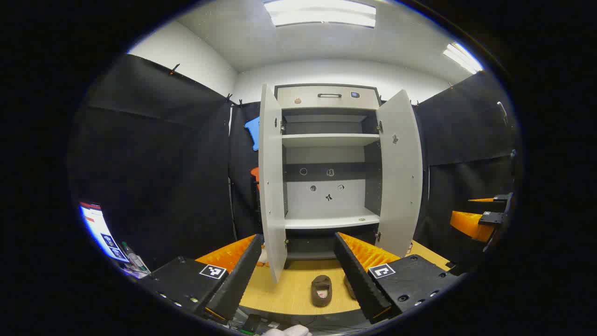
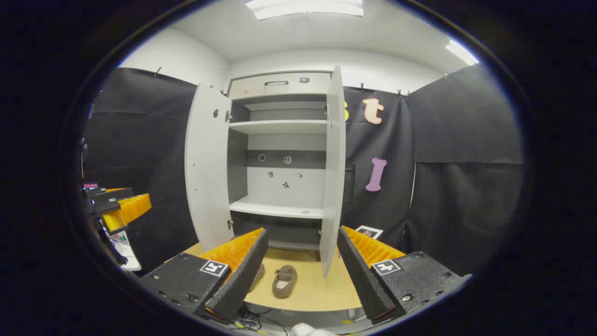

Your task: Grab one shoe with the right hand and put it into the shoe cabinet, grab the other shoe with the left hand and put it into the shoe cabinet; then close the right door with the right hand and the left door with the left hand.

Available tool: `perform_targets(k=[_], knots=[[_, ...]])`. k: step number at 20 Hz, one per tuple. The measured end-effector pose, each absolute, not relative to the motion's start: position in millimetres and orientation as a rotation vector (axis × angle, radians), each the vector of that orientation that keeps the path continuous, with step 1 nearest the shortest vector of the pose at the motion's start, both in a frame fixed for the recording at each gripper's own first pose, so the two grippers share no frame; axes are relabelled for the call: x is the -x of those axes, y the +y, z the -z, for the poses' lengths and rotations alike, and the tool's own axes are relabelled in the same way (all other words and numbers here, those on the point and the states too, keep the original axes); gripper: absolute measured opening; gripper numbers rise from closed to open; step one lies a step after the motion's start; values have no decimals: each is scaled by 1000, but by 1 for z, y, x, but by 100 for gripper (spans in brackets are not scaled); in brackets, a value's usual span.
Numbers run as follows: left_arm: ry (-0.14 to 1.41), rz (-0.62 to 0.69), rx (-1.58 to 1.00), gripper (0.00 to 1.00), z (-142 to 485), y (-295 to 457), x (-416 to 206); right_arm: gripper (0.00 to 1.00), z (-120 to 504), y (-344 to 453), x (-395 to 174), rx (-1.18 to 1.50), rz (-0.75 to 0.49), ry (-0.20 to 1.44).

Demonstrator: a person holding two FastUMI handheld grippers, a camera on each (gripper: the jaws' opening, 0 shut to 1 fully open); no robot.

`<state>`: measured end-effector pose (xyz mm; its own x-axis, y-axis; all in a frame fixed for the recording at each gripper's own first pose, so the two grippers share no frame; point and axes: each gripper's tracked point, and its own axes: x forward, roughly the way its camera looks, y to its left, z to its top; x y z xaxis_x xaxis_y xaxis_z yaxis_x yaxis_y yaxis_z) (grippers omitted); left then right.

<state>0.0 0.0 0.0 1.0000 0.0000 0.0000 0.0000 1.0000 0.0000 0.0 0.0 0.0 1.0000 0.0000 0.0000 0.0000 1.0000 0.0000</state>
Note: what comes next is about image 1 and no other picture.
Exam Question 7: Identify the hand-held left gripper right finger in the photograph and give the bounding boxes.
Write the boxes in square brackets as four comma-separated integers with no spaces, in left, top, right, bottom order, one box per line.
[333,232,467,323]

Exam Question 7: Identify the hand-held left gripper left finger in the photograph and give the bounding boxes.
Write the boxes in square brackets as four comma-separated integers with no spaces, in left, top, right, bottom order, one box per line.
[138,233,264,325]

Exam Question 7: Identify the brown fluffy shoe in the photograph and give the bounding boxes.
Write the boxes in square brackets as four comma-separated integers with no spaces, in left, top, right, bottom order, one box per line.
[311,275,333,307]
[343,274,358,301]

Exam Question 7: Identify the grey shoe cabinet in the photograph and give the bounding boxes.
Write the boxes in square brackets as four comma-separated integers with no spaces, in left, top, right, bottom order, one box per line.
[258,83,424,284]

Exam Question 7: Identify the grey cabinet door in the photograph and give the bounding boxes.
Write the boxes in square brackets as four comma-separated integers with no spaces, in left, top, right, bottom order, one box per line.
[258,84,288,284]
[375,90,424,258]

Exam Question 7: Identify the beige cabinet drawer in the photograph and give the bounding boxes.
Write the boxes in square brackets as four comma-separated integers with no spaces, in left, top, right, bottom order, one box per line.
[276,85,381,111]

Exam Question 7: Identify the black backdrop cloth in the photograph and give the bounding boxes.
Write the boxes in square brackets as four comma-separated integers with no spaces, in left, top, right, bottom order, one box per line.
[68,53,521,276]

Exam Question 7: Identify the narrow ceiling light panel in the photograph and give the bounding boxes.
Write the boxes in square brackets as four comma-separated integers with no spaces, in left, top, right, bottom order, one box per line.
[443,42,484,75]

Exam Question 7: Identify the lit monitor screen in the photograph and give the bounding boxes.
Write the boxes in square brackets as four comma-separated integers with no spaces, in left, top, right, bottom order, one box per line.
[79,202,129,263]

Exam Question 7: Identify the large ceiling light panel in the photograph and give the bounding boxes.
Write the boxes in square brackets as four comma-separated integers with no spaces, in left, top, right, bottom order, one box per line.
[264,0,377,28]

